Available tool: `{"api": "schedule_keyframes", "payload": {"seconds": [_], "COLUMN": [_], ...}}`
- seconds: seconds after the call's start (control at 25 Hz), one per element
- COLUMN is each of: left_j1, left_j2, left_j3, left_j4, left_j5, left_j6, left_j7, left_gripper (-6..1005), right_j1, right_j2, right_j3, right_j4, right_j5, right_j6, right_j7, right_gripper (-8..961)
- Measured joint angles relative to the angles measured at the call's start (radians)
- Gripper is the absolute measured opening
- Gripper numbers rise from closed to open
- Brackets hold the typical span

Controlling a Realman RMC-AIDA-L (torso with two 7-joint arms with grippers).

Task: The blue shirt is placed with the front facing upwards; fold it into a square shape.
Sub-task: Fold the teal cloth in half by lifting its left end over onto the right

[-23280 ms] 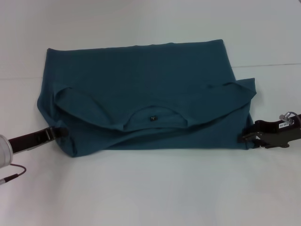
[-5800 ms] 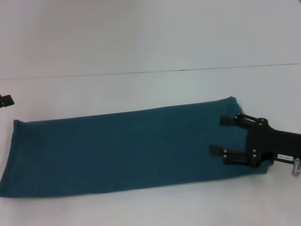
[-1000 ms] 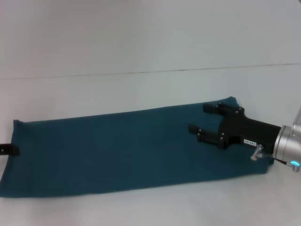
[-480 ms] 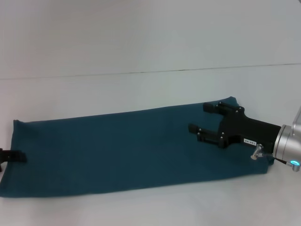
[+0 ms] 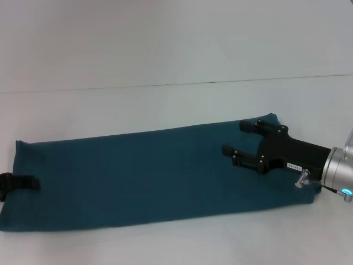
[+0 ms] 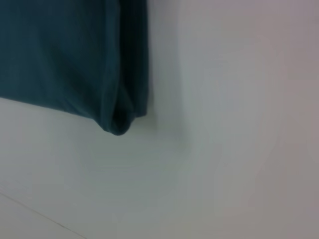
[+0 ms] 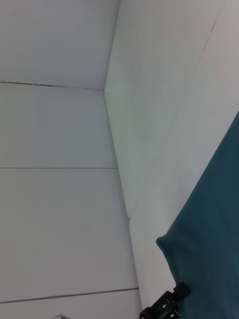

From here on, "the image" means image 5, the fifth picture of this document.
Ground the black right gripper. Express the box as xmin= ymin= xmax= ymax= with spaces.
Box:
xmin=222 ymin=119 xmax=331 ymax=180

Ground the teal t-shirt with FREE print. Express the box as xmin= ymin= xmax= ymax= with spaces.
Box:
xmin=0 ymin=112 xmax=323 ymax=234

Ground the right arm cable with connector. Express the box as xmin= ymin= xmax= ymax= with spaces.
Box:
xmin=294 ymin=169 xmax=344 ymax=194

